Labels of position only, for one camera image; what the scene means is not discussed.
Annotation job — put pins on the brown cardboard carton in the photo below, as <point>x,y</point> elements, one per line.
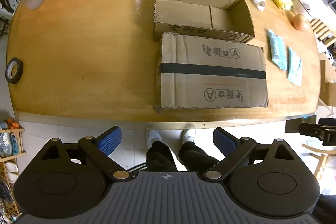
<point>329,87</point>

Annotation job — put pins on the person's leg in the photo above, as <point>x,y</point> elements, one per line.
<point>197,158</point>
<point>160,158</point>

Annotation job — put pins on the person's left leg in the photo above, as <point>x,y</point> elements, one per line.
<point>160,158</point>

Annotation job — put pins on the white left shoe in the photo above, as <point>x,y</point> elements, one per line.
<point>153,137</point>

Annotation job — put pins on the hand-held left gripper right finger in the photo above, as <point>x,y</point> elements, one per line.
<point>224,141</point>

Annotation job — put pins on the black tape roll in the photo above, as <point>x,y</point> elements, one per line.
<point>19,74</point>

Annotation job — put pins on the white shoe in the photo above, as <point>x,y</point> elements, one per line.
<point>153,137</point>
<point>189,136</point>

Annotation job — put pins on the blue tissue packet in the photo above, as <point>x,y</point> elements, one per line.
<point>294,69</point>
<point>277,50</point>

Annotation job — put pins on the taped cardboard box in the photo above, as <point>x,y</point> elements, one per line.
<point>210,82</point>

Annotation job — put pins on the person's right leg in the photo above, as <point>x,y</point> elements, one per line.
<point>197,158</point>

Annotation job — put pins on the apple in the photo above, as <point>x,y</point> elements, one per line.
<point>301,22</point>

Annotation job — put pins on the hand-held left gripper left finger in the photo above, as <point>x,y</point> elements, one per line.
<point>110,141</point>

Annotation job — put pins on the light wooden chair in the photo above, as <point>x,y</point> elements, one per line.
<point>320,158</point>

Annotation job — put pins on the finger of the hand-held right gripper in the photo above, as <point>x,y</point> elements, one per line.
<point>312,130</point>

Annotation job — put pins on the wooden slatted chair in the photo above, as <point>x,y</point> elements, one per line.
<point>323,32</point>

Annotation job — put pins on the wooden shoe rack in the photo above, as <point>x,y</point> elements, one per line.
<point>15,132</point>

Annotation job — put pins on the white right shoe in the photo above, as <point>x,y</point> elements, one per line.
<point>189,136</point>

